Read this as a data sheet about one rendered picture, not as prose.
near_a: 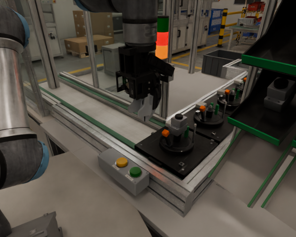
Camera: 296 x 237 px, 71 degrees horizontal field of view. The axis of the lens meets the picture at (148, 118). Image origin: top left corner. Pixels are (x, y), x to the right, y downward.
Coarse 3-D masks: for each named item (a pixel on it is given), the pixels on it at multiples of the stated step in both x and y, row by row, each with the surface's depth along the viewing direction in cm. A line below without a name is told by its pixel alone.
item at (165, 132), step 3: (165, 129) 73; (168, 129) 75; (162, 132) 73; (165, 132) 72; (168, 132) 72; (165, 135) 72; (168, 135) 74; (165, 138) 75; (168, 138) 75; (168, 141) 75; (168, 144) 77
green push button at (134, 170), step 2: (132, 168) 71; (134, 168) 71; (136, 168) 71; (138, 168) 71; (130, 170) 70; (132, 170) 70; (134, 170) 70; (136, 170) 70; (138, 170) 70; (140, 170) 70; (130, 172) 69; (132, 172) 69; (134, 172) 69; (136, 172) 69; (138, 172) 69; (140, 172) 69; (130, 174) 69; (132, 174) 69; (134, 174) 68; (136, 174) 69; (138, 174) 69; (132, 176) 69; (134, 176) 69; (136, 176) 69
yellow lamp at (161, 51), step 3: (156, 45) 83; (156, 48) 83; (159, 48) 82; (162, 48) 82; (165, 48) 83; (156, 51) 84; (159, 51) 83; (162, 51) 83; (165, 51) 83; (156, 54) 84; (159, 54) 84; (162, 54) 83; (165, 54) 84; (159, 57) 84; (162, 57) 84; (165, 57) 85
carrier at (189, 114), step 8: (200, 104) 108; (192, 112) 105; (200, 112) 101; (208, 112) 95; (216, 112) 98; (224, 112) 94; (192, 120) 98; (200, 120) 94; (208, 120) 94; (216, 120) 94; (224, 120) 98; (192, 128) 92; (200, 128) 92; (208, 128) 92; (216, 128) 92; (224, 128) 92; (232, 128) 92; (208, 136) 87; (216, 136) 87; (224, 136) 87
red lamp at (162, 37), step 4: (160, 32) 79; (164, 32) 79; (168, 32) 81; (160, 36) 80; (164, 36) 80; (160, 40) 81; (164, 40) 81; (156, 44) 83; (160, 44) 82; (164, 44) 82
